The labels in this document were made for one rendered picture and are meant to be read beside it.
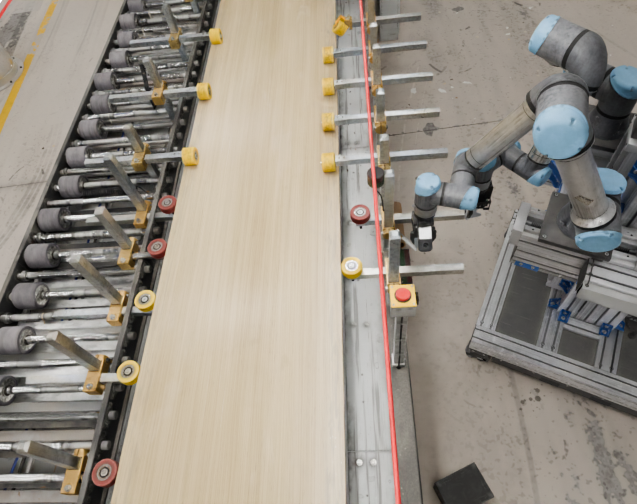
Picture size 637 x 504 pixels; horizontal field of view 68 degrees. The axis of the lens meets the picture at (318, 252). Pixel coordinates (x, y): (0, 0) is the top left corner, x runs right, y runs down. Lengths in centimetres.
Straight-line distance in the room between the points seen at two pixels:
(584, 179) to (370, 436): 110
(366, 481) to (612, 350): 133
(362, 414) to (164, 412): 70
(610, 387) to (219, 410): 170
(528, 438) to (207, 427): 153
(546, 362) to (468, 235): 93
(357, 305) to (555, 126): 111
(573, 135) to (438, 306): 164
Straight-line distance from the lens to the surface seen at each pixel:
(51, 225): 249
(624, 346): 263
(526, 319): 254
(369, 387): 188
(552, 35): 168
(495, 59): 423
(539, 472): 255
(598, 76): 166
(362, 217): 190
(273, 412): 160
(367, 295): 204
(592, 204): 149
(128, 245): 212
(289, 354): 165
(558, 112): 126
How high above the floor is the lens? 242
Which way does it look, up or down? 56 degrees down
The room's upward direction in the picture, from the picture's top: 12 degrees counter-clockwise
